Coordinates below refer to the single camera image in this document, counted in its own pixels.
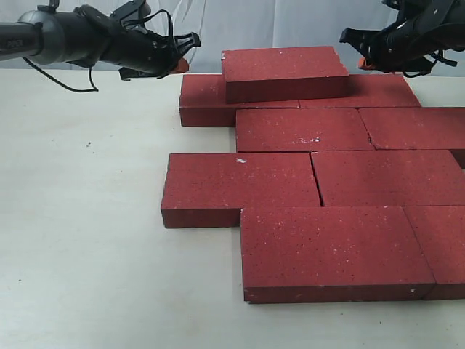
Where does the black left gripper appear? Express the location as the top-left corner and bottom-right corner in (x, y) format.
(119, 31), (201, 81)

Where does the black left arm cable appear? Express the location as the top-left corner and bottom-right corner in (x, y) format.
(23, 9), (174, 94)

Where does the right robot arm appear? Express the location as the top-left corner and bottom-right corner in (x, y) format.
(339, 0), (464, 79)

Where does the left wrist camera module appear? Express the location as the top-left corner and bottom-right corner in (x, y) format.
(110, 0), (151, 26)

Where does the white backdrop cloth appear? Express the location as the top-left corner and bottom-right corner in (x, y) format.
(0, 0), (465, 77)

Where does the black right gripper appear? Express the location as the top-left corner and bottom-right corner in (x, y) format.
(339, 7), (450, 75)

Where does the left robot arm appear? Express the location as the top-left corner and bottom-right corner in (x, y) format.
(1, 1), (201, 81)

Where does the middle row red brick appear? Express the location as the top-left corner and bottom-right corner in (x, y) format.
(311, 150), (464, 206)

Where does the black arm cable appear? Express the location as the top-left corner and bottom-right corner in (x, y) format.
(403, 49), (458, 78)
(23, 9), (174, 94)

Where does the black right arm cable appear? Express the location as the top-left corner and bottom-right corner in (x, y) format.
(403, 49), (458, 78)

